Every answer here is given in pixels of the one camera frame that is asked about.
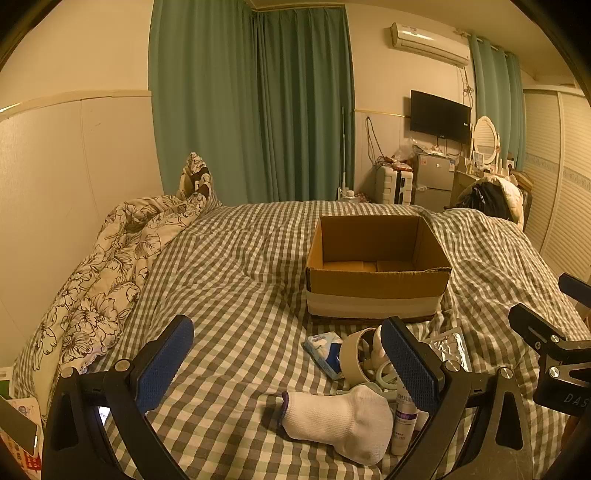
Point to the floral blanket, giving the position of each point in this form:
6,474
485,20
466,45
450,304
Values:
101,258

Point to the beige tape roll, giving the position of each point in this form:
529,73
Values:
351,350

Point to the white cream tube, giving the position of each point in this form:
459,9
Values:
402,429

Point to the white plastic object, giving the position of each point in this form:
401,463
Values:
378,346

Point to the black clothes pile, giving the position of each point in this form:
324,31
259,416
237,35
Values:
482,198

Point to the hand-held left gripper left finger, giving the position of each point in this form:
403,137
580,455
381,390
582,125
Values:
166,364

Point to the printed book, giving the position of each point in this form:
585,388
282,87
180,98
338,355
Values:
23,464

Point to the black wall television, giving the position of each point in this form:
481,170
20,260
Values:
438,115

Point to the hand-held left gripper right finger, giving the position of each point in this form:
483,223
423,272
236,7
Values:
411,364

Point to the silver foil packet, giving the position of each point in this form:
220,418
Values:
450,346

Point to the white cloth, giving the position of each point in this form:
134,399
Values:
512,198

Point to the white suitcase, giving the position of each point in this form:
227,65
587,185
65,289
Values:
392,184

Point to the white sock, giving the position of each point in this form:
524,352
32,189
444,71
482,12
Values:
341,420

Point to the white air conditioner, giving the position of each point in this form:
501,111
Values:
429,44

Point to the white oval mirror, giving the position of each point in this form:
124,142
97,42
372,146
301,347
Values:
485,136

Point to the smartphone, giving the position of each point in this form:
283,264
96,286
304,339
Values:
18,422

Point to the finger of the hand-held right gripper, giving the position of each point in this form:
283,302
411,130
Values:
531,325
575,286

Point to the grey small fridge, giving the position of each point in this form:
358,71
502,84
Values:
433,180

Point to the wide green curtain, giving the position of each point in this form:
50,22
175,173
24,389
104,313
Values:
231,115

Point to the blue white tissue packet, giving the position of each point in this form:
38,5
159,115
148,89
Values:
323,348

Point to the white louvred wardrobe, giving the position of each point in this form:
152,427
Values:
558,175

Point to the brown cardboard box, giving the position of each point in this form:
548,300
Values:
369,286

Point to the narrow green curtain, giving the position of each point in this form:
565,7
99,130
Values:
498,92

